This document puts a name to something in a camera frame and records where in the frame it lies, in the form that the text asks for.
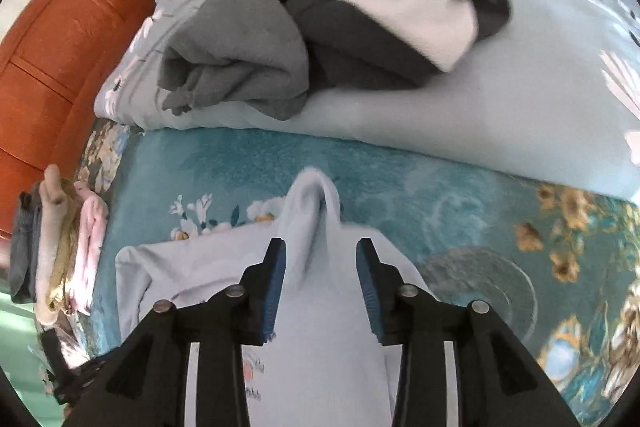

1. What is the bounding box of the gold folded cloth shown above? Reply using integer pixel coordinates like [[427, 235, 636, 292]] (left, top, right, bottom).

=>
[[45, 207, 83, 313]]

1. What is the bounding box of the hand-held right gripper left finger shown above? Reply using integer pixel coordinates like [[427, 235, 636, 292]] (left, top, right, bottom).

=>
[[65, 238, 287, 427]]

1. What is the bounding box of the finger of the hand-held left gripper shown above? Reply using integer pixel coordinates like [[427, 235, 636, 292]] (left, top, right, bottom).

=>
[[40, 328, 118, 405]]

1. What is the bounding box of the light blue floral duvet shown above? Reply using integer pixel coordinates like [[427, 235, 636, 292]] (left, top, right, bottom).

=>
[[94, 0, 640, 202]]

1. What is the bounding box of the beige folded cloth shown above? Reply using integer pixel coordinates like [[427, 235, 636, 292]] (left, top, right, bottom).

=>
[[35, 164, 78, 325]]

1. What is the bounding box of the dark grey white fleece garment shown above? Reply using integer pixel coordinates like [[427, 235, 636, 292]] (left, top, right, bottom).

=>
[[295, 0, 513, 90]]

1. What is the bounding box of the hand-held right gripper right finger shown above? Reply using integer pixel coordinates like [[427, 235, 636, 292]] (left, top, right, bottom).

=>
[[356, 238, 583, 427]]

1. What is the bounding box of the teal floral bedsheet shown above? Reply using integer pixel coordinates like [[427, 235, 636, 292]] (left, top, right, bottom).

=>
[[30, 119, 640, 427]]

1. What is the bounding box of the grey sweater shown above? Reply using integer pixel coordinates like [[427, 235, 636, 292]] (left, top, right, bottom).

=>
[[156, 0, 396, 122]]

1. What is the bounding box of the grey folded cloth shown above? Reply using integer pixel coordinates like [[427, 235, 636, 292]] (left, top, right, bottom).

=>
[[9, 191, 47, 305]]

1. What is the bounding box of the light blue shirt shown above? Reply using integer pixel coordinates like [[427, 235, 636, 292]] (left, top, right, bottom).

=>
[[115, 166, 441, 427]]

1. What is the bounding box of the orange wooden headboard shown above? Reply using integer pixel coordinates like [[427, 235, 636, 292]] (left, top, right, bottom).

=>
[[0, 0, 181, 240]]

